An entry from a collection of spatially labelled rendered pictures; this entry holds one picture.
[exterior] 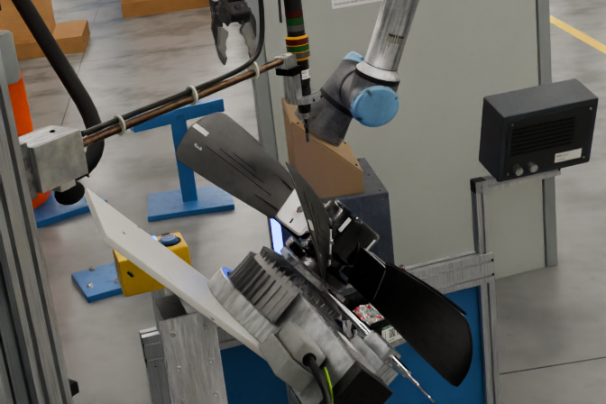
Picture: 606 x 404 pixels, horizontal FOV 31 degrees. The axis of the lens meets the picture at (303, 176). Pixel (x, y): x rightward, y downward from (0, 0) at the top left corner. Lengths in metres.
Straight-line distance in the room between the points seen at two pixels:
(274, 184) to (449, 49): 2.22
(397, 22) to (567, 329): 1.88
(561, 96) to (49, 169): 1.48
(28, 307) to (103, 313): 3.12
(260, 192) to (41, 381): 0.60
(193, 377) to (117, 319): 2.65
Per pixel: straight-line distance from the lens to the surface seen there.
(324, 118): 2.82
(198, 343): 1.99
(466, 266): 2.77
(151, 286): 2.48
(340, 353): 1.80
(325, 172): 2.81
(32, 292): 1.62
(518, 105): 2.67
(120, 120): 1.73
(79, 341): 4.54
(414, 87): 4.18
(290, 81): 2.05
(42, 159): 1.60
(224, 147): 2.08
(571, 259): 4.78
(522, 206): 4.55
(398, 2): 2.65
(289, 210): 2.07
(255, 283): 2.03
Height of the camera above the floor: 2.01
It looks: 20 degrees down
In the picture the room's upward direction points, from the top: 7 degrees counter-clockwise
